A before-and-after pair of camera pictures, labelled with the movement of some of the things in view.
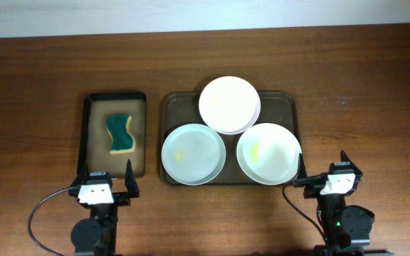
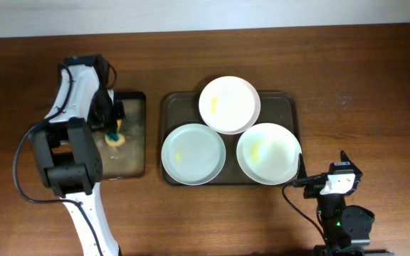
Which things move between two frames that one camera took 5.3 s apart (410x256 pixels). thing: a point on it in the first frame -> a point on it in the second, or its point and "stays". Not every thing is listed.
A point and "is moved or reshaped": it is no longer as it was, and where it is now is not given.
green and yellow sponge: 122,141 is moved or reshaped
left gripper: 132,184 -> 106,128
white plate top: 229,104 stays
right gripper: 314,185 stays
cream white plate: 268,153 stays
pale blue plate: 193,154 stays
